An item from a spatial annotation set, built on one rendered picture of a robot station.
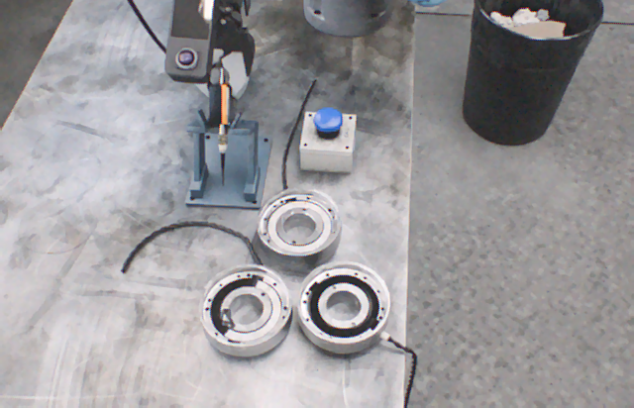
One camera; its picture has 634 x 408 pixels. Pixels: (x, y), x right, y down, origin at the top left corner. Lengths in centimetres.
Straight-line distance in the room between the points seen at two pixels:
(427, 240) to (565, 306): 38
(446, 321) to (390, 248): 89
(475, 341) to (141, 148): 102
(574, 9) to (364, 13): 105
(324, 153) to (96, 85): 40
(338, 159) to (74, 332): 39
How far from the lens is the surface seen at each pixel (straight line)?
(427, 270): 180
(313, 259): 81
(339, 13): 112
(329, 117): 89
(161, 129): 101
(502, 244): 188
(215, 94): 85
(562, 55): 187
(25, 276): 91
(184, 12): 74
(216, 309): 78
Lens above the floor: 151
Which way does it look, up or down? 52 degrees down
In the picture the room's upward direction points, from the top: 1 degrees counter-clockwise
